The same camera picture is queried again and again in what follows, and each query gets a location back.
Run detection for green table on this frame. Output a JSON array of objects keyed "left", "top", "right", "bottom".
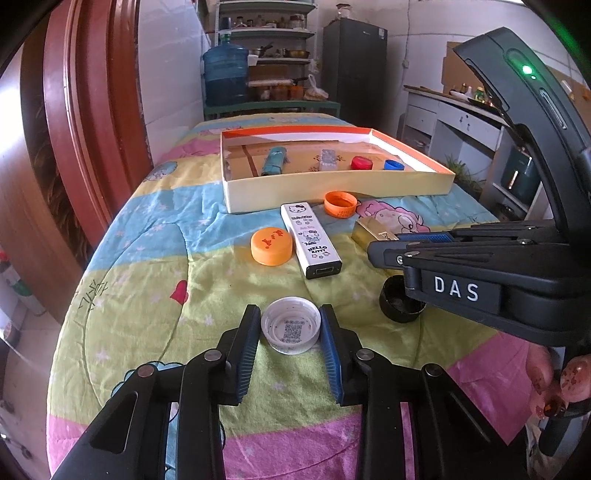
[{"left": 203, "top": 99, "right": 342, "bottom": 121}]

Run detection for orange ribbed bottle cap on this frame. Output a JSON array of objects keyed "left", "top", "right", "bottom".
[{"left": 323, "top": 191, "right": 358, "bottom": 217}]

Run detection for metal shelf rack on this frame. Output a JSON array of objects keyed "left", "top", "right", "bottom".
[{"left": 216, "top": 0, "right": 319, "bottom": 102}]

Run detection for row of metal pots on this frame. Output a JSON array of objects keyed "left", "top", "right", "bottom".
[{"left": 249, "top": 44, "right": 311, "bottom": 59}]

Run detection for brown planter with plant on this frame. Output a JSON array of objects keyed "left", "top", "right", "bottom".
[{"left": 444, "top": 154, "right": 476, "bottom": 186}]

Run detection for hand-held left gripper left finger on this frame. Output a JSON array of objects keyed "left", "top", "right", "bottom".
[{"left": 48, "top": 304, "right": 262, "bottom": 480}]

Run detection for white kitchen counter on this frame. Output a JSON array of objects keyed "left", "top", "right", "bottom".
[{"left": 399, "top": 85, "right": 555, "bottom": 222}]

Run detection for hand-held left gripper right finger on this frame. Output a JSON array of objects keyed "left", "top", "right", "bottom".
[{"left": 318, "top": 304, "right": 529, "bottom": 480}]

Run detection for green bottle with red cap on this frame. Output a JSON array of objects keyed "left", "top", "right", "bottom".
[{"left": 0, "top": 251, "right": 35, "bottom": 315}]

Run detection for cardboard wall sheets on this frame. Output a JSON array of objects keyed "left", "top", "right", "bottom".
[{"left": 441, "top": 41, "right": 580, "bottom": 100}]

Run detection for white cartoon-print lighter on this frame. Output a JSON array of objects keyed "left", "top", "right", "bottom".
[{"left": 281, "top": 202, "right": 345, "bottom": 280}]

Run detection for orange printed-top bottle cap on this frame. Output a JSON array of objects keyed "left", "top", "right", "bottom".
[{"left": 250, "top": 226, "right": 295, "bottom": 267}]

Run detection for black bottle cap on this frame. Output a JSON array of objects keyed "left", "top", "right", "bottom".
[{"left": 379, "top": 274, "right": 428, "bottom": 324}]

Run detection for blue water jug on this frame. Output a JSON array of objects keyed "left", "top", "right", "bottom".
[{"left": 202, "top": 45, "right": 251, "bottom": 108}]

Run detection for dark refrigerator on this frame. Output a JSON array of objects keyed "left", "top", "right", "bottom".
[{"left": 322, "top": 18, "right": 389, "bottom": 132}]

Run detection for white bottle cap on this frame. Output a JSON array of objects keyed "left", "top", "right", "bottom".
[{"left": 261, "top": 296, "right": 321, "bottom": 355}]

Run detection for dark planter with plant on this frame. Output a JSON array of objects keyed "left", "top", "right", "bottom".
[{"left": 464, "top": 174, "right": 488, "bottom": 200}]

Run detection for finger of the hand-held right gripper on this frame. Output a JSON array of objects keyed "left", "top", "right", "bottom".
[
  {"left": 396, "top": 220, "right": 563, "bottom": 244},
  {"left": 367, "top": 239, "right": 568, "bottom": 285}
]

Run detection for row of preserve jars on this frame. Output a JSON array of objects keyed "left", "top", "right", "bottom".
[{"left": 249, "top": 83, "right": 305, "bottom": 101}]

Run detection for cartoon sheep printed blanket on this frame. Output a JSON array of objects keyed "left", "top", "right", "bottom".
[{"left": 46, "top": 112, "right": 532, "bottom": 480}]

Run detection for teal lighter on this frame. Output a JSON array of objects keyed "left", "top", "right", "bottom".
[{"left": 261, "top": 146, "right": 288, "bottom": 177}]

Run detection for row of small glass jars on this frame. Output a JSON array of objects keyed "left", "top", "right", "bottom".
[{"left": 231, "top": 14, "right": 308, "bottom": 29}]

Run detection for plastic bag of food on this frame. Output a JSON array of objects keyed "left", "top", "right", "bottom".
[{"left": 304, "top": 74, "right": 329, "bottom": 101}]

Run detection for row of condiment bottles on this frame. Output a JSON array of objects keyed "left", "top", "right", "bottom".
[{"left": 450, "top": 83, "right": 491, "bottom": 104}]

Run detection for teal kitchen appliance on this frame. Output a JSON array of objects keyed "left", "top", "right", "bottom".
[{"left": 501, "top": 148, "right": 539, "bottom": 204}]

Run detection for red-brown wooden door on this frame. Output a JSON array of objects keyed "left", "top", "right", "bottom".
[{"left": 21, "top": 0, "right": 153, "bottom": 296}]

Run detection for person's right hand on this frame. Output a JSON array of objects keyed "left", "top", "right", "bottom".
[{"left": 526, "top": 345, "right": 591, "bottom": 422}]

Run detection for shallow orange-rimmed cardboard box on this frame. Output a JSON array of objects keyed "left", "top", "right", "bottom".
[{"left": 221, "top": 128, "right": 457, "bottom": 215}]

